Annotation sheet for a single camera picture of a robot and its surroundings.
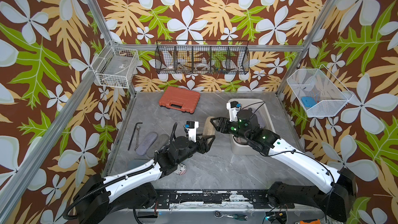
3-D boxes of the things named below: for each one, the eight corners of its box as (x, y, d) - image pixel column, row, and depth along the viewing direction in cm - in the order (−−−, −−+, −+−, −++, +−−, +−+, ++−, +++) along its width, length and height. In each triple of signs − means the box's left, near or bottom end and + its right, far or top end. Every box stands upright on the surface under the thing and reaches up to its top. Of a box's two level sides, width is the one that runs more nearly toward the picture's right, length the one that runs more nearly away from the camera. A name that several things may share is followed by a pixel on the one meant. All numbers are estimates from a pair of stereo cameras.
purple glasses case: (136, 153, 92) (134, 150, 89) (151, 132, 100) (150, 130, 98) (143, 157, 90) (141, 154, 87) (158, 136, 99) (157, 133, 96)
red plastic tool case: (158, 107, 114) (156, 101, 109) (168, 89, 126) (167, 84, 121) (192, 115, 109) (192, 110, 104) (200, 96, 121) (200, 91, 116)
